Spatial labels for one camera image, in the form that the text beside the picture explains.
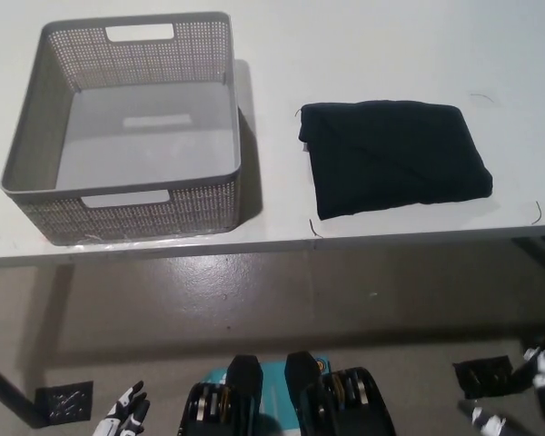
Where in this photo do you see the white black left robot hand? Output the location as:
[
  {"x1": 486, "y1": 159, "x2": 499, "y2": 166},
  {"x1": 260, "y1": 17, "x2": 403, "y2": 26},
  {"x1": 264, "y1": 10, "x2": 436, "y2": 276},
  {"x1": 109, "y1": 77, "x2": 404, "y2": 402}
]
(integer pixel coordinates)
[{"x1": 97, "y1": 380, "x2": 150, "y2": 436}]

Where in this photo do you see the black t-shirt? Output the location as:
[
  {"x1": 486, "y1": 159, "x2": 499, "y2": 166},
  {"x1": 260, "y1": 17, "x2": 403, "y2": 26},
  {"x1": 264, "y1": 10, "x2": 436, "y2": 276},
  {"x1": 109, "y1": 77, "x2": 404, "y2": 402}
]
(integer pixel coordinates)
[{"x1": 297, "y1": 100, "x2": 494, "y2": 223}]

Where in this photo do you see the black ribbed robot body block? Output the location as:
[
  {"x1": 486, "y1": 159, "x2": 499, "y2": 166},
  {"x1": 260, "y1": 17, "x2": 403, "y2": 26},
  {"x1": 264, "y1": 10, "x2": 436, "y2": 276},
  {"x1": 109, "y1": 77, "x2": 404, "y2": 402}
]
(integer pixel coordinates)
[
  {"x1": 179, "y1": 353, "x2": 264, "y2": 436},
  {"x1": 284, "y1": 351, "x2": 396, "y2": 436}
]

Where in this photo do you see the clear adhesive tape strip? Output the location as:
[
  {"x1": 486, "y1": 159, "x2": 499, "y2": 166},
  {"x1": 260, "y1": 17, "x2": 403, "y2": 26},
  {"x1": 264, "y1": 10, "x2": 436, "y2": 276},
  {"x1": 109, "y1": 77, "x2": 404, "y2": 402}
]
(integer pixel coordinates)
[{"x1": 49, "y1": 231, "x2": 237, "y2": 249}]

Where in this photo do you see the grey perforated plastic basket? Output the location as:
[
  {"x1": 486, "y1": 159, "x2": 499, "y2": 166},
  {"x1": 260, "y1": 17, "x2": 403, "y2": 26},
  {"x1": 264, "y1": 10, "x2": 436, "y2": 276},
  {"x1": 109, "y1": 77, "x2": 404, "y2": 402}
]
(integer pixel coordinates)
[{"x1": 0, "y1": 11, "x2": 244, "y2": 247}]

